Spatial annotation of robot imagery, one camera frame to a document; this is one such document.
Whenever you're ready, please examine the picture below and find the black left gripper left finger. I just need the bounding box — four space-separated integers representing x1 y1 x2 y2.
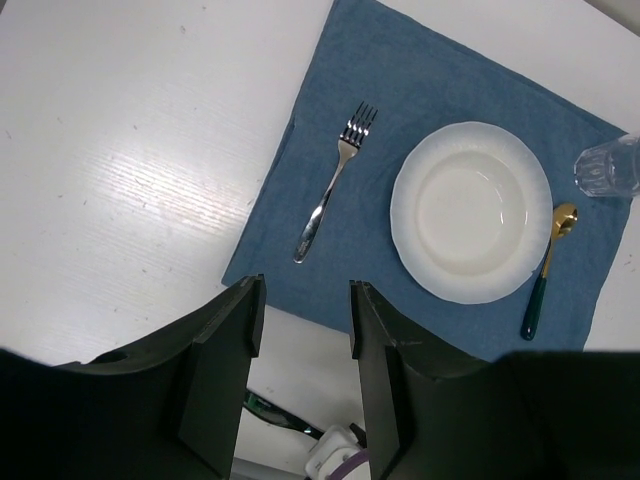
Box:
53 275 265 479

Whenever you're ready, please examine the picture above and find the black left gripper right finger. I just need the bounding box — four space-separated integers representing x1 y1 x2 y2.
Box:
350 281 488 479

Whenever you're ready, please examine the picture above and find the white plate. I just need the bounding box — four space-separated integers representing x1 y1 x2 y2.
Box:
389 121 553 305

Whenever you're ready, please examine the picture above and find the gold spoon green handle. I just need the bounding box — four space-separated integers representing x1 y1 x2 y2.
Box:
520 203 578 341

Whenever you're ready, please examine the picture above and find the silver fork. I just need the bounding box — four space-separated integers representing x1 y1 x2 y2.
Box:
293 102 378 264

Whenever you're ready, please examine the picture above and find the clear drinking glass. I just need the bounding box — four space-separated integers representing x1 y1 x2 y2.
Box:
573 134 639 198

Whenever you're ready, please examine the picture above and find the blue cloth placemat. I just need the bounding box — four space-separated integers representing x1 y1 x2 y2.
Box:
222 1 630 360

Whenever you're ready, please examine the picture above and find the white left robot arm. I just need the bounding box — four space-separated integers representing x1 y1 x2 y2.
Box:
51 276 485 479

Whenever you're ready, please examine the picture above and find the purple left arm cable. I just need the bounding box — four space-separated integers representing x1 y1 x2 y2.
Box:
319 447 374 480

